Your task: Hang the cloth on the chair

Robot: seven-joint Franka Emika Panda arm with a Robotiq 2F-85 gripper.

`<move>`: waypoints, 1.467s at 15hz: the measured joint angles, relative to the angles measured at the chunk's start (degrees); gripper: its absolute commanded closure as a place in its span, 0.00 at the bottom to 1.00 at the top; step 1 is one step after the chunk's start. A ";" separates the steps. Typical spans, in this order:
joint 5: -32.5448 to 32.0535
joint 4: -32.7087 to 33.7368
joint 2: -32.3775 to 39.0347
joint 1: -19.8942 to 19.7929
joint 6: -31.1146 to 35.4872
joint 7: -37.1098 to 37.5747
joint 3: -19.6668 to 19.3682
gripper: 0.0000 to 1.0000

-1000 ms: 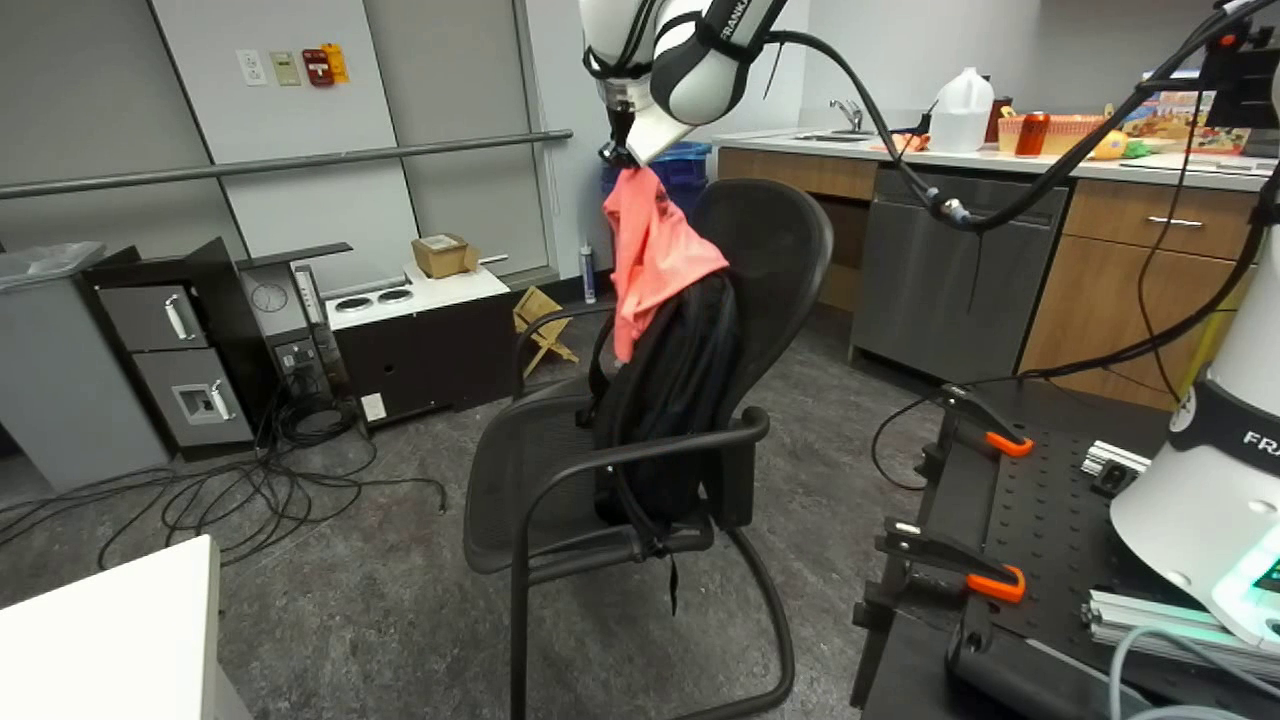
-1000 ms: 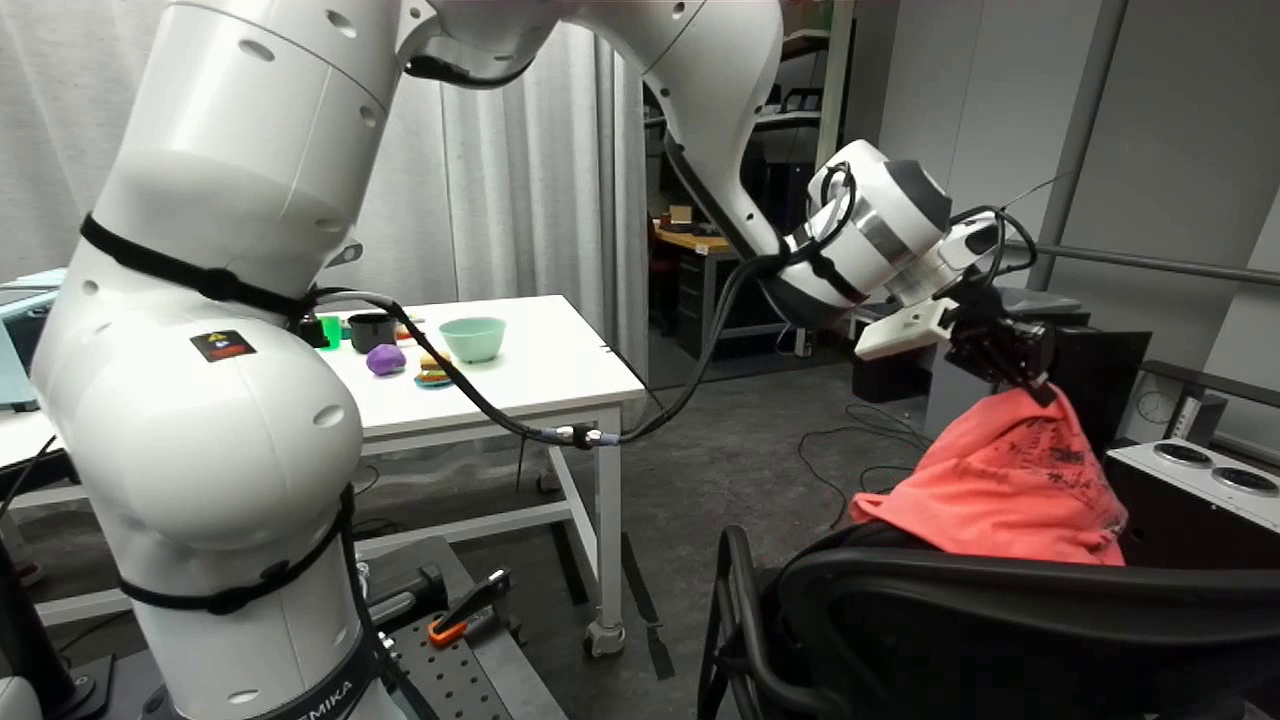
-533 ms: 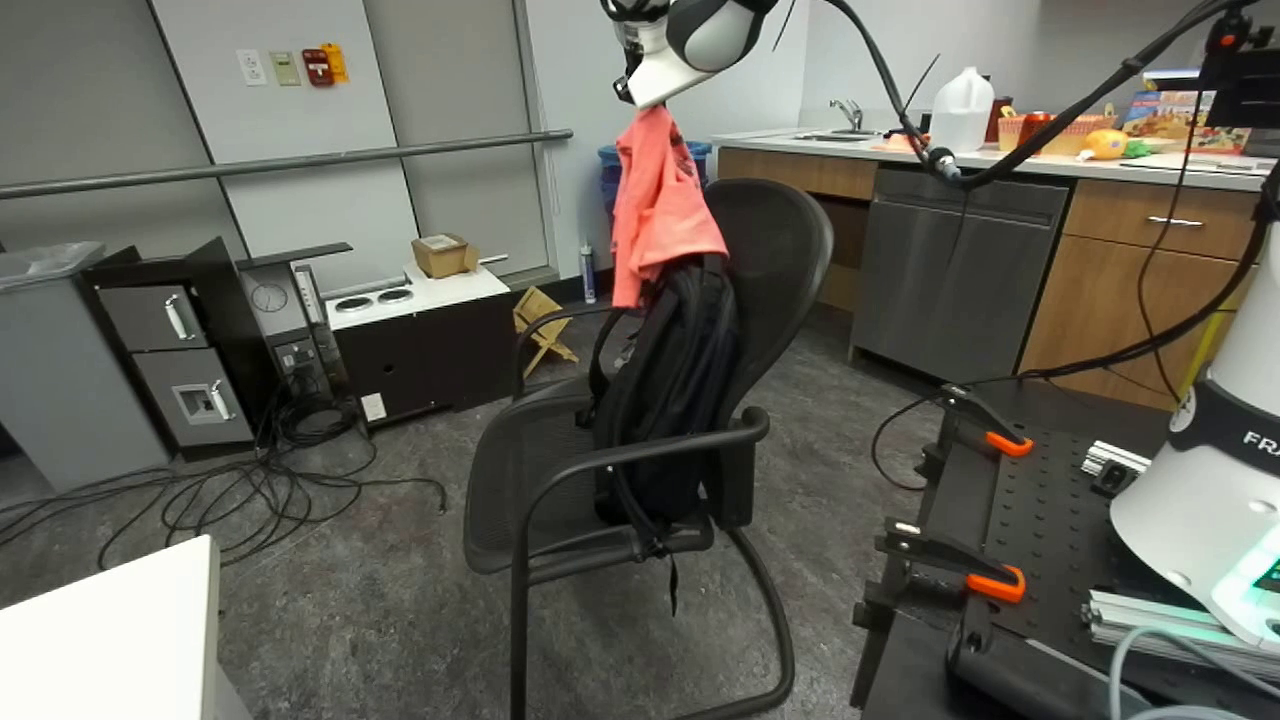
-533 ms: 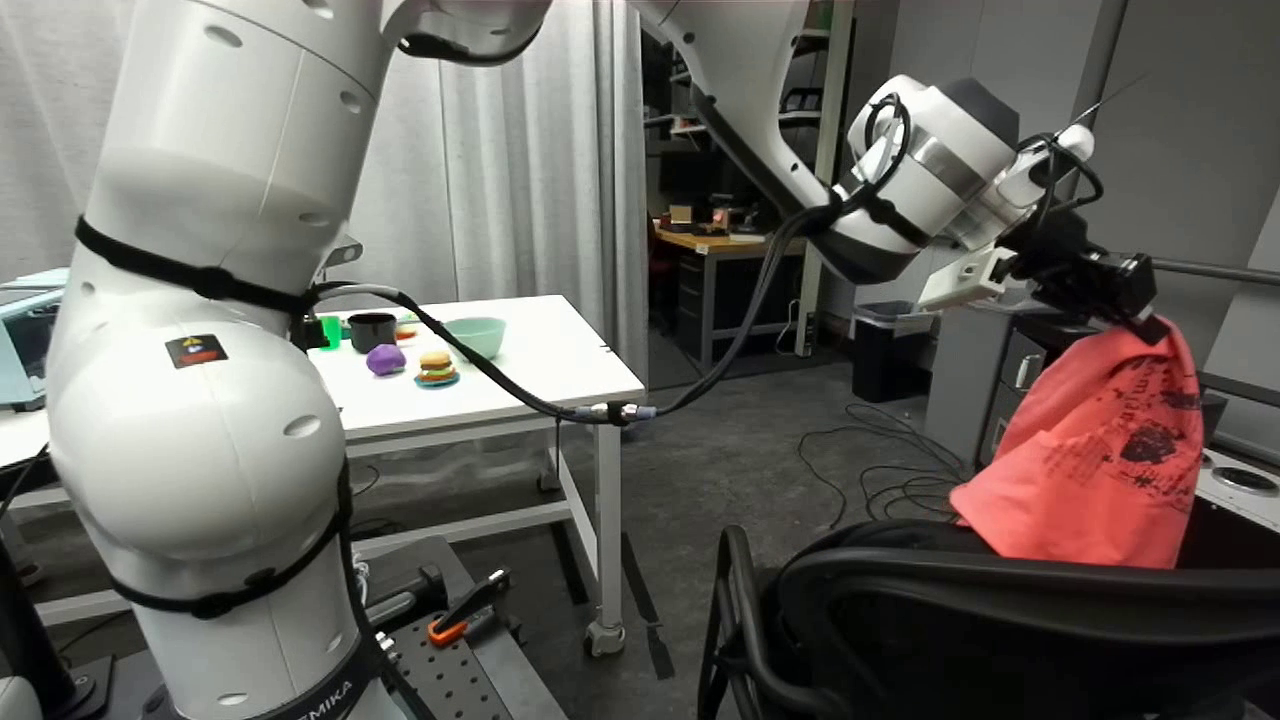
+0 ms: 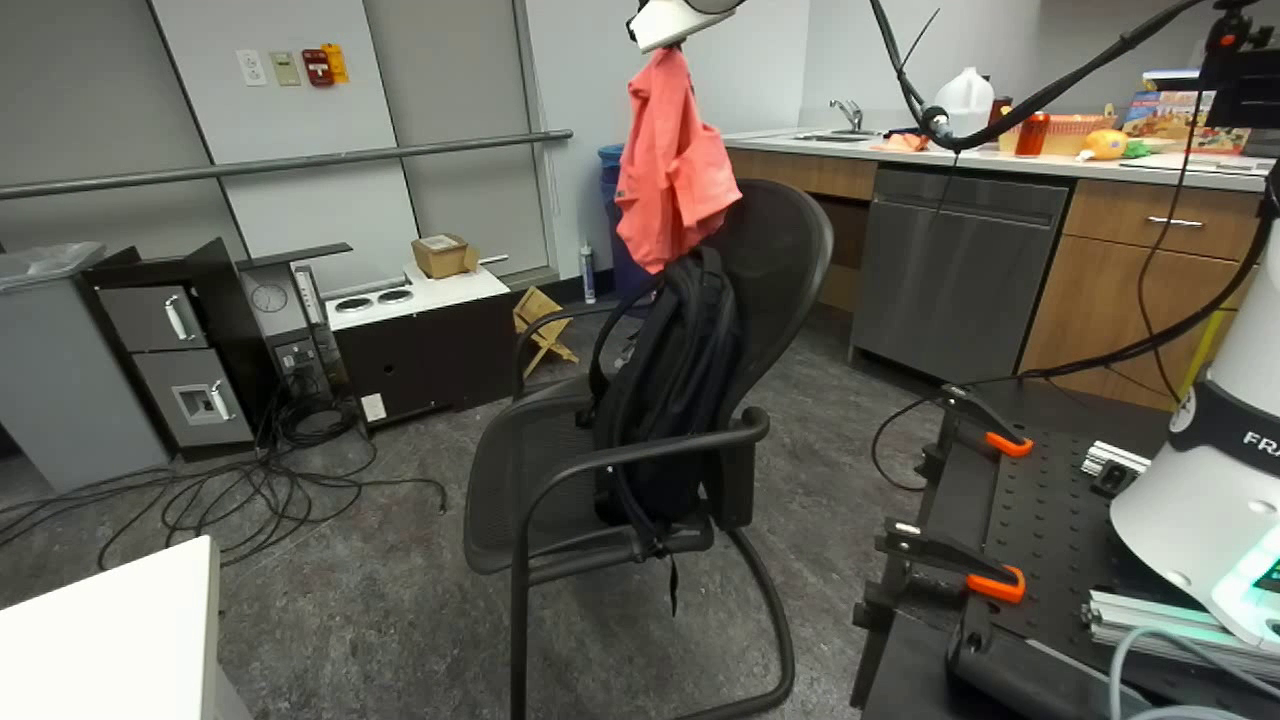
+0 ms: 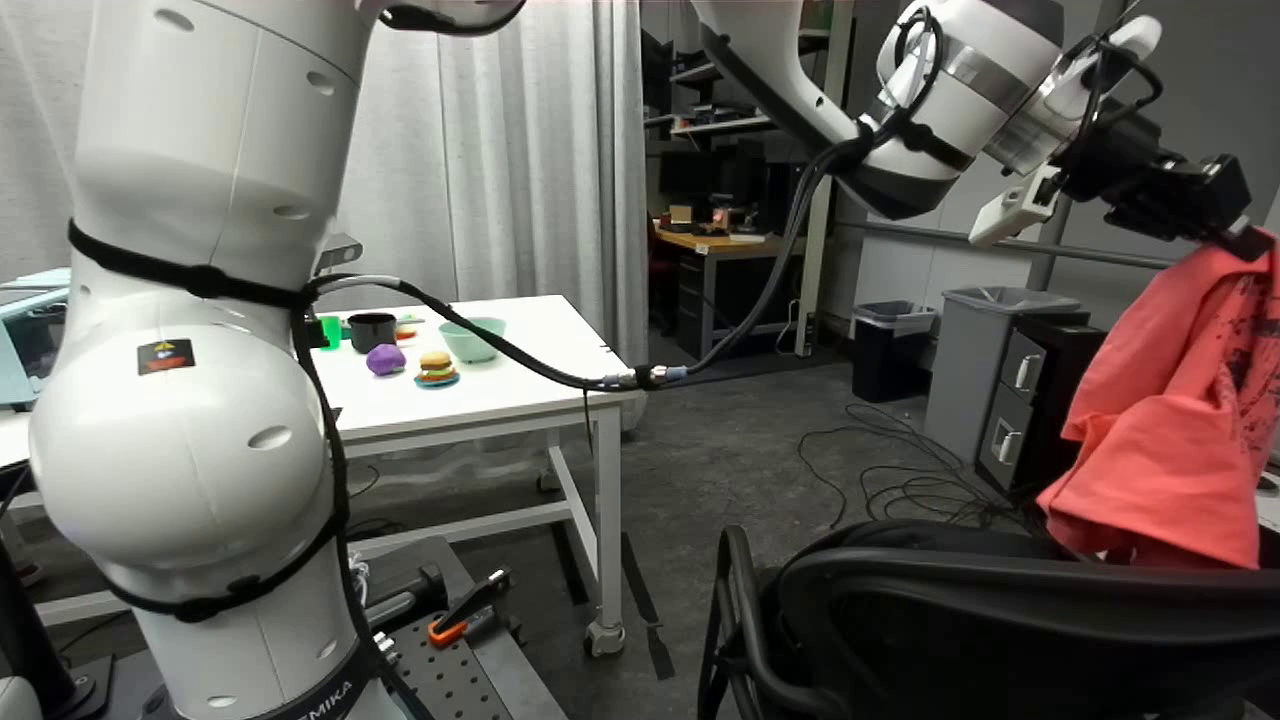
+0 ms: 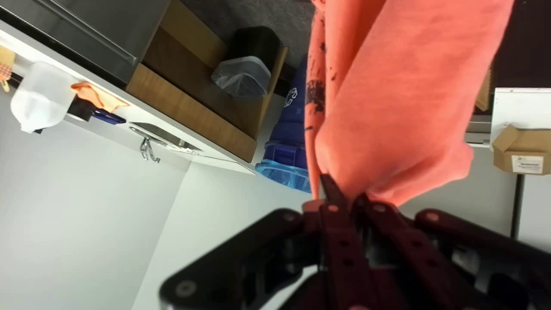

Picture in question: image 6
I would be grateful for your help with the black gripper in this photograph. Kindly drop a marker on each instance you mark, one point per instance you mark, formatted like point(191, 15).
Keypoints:
point(1175, 195)

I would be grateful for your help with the salmon pink cloth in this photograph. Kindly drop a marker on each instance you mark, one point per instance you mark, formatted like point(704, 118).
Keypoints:
point(1175, 425)

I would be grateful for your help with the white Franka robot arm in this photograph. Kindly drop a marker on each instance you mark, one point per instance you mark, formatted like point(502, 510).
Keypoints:
point(173, 440)

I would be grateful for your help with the black mesh office chair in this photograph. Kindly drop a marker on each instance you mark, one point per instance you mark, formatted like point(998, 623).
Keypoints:
point(985, 626)

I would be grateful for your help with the black drawer cabinet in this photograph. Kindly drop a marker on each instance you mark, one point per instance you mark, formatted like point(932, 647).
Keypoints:
point(1033, 414)

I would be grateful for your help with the black waste bin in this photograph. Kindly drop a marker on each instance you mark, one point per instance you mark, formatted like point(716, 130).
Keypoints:
point(889, 353)

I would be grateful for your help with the wooden top desk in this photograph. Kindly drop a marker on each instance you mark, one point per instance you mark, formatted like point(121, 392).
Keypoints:
point(723, 264)

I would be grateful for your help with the white table with legs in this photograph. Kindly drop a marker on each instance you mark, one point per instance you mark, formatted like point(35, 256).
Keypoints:
point(534, 347)

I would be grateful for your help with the green bowl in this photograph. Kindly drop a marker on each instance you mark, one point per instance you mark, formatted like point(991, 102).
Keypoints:
point(473, 340)

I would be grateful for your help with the toy burger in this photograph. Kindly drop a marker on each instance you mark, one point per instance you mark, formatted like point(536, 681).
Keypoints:
point(436, 369)

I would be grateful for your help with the purple toy fruit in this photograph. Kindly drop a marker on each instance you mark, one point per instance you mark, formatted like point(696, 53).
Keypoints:
point(385, 360)

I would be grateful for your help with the black cup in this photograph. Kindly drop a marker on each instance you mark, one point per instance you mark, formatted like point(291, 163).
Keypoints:
point(373, 333)

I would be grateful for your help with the green cup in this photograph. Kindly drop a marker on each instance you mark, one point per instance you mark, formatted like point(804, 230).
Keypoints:
point(333, 333)

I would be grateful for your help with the light blue tray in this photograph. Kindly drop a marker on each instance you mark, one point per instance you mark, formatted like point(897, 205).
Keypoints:
point(28, 340)

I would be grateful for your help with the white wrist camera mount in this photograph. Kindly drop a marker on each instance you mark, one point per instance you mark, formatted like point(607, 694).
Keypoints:
point(1012, 205)

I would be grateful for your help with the white vertical post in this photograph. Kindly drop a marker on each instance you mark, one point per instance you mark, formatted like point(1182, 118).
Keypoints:
point(821, 264)

